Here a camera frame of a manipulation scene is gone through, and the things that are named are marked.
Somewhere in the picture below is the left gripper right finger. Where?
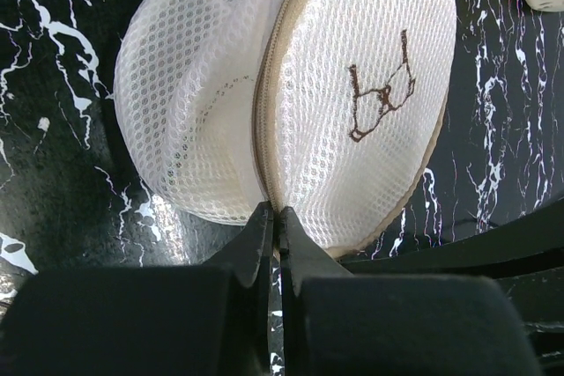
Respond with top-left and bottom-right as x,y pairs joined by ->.
278,208 -> 541,375

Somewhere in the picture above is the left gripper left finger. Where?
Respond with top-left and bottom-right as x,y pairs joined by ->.
1,203 -> 273,375

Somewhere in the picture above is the mesh laundry bag with glasses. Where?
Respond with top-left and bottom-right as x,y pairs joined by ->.
114,0 -> 456,258

